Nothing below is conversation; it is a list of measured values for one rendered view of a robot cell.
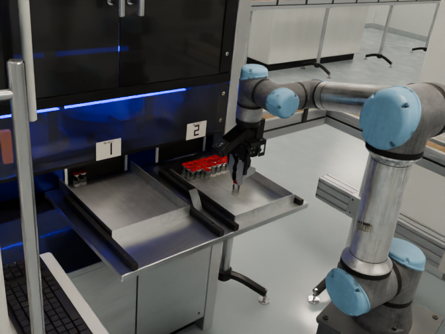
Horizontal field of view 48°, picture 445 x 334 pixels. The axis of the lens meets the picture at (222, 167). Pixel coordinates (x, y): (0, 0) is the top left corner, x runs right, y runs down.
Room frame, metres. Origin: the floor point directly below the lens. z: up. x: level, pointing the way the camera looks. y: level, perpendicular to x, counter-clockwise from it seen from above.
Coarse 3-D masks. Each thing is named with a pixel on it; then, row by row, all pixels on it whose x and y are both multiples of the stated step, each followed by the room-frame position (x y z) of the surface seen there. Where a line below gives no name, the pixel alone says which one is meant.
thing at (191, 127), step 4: (188, 124) 1.60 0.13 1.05; (192, 124) 1.61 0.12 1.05; (196, 124) 1.62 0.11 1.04; (200, 124) 1.63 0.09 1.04; (204, 124) 1.65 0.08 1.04; (188, 128) 1.60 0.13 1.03; (192, 128) 1.61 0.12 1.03; (196, 128) 1.62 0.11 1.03; (200, 128) 1.64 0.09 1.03; (204, 128) 1.65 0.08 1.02; (188, 132) 1.60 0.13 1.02; (192, 132) 1.61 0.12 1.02; (196, 132) 1.62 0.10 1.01; (200, 132) 1.64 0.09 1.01; (204, 132) 1.65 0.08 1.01; (188, 136) 1.60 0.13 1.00; (192, 136) 1.61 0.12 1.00; (196, 136) 1.63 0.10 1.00; (200, 136) 1.64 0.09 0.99; (204, 136) 1.65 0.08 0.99
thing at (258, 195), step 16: (176, 176) 1.48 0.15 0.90; (224, 176) 1.57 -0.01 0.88; (256, 176) 1.57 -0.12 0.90; (208, 192) 1.44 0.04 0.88; (224, 192) 1.45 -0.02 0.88; (240, 192) 1.46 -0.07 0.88; (256, 192) 1.48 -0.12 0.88; (272, 192) 1.49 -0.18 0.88; (288, 192) 1.45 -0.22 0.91; (224, 208) 1.30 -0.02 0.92; (240, 208) 1.36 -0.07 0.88; (256, 208) 1.32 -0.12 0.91; (272, 208) 1.37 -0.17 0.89
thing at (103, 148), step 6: (120, 138) 1.42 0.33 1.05; (96, 144) 1.37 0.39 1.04; (102, 144) 1.38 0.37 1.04; (108, 144) 1.39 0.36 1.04; (114, 144) 1.41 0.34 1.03; (120, 144) 1.42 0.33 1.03; (96, 150) 1.37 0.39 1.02; (102, 150) 1.38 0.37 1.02; (108, 150) 1.39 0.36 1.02; (114, 150) 1.41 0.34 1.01; (120, 150) 1.42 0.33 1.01; (96, 156) 1.37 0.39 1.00; (102, 156) 1.38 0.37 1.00; (108, 156) 1.39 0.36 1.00; (114, 156) 1.41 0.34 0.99
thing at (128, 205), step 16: (112, 176) 1.47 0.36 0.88; (128, 176) 1.49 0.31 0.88; (144, 176) 1.47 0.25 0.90; (64, 192) 1.34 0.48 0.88; (80, 192) 1.35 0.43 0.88; (96, 192) 1.36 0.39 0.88; (112, 192) 1.37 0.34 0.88; (128, 192) 1.38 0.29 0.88; (144, 192) 1.39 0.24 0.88; (160, 192) 1.40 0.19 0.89; (96, 208) 1.27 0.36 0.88; (112, 208) 1.28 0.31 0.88; (128, 208) 1.29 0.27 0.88; (144, 208) 1.30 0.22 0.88; (160, 208) 1.31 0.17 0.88; (176, 208) 1.32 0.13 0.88; (112, 224) 1.20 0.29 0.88; (128, 224) 1.20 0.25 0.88; (144, 224) 1.18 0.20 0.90; (160, 224) 1.22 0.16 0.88
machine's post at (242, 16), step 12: (240, 0) 1.72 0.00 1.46; (240, 12) 1.73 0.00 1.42; (240, 24) 1.73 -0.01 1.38; (240, 36) 1.73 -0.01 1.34; (240, 48) 1.74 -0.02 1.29; (240, 60) 1.74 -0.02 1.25; (228, 72) 1.73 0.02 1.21; (228, 96) 1.72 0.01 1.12; (228, 108) 1.72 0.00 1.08; (228, 120) 1.73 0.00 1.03; (216, 252) 1.74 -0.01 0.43; (216, 264) 1.74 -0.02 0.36; (216, 276) 1.75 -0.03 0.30; (216, 288) 1.75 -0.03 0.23; (204, 312) 1.72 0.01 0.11; (204, 324) 1.72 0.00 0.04
